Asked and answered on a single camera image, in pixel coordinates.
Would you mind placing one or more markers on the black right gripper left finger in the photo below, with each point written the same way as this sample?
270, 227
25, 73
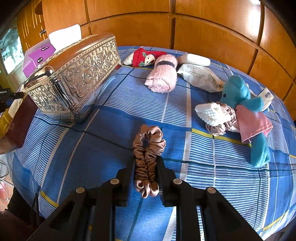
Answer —
89, 211

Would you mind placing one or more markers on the brown satin scrunchie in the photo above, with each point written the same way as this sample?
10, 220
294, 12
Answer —
147, 159

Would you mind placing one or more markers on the wooden glass door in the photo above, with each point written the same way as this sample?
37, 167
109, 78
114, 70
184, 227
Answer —
12, 57

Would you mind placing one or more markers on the white soft pack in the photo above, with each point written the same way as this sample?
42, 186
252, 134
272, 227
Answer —
194, 59

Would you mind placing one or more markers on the blue plaid bed sheet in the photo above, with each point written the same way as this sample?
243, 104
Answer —
57, 157

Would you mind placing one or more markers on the pink fuzzy rolled socks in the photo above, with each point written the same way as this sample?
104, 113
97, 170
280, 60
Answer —
163, 77

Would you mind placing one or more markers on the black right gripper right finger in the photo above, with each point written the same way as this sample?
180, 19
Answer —
201, 214

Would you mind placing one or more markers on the teal teddy bear pink dress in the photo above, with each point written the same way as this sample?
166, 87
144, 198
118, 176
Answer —
253, 125

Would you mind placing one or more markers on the gold tray box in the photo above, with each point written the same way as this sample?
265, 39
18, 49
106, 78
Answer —
14, 130

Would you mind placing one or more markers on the silver ornate tissue box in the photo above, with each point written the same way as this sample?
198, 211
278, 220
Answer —
67, 85

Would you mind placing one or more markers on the purple tissue box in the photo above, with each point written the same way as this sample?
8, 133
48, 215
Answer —
36, 55

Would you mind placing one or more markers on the white tissue sheet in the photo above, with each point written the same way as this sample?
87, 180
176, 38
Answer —
63, 38

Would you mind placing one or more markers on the white knit cloth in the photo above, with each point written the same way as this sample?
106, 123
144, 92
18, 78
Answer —
212, 113

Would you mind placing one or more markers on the wooden wardrobe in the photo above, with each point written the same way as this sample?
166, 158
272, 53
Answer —
246, 35

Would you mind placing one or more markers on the white plastic packet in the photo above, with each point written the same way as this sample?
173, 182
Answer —
201, 77

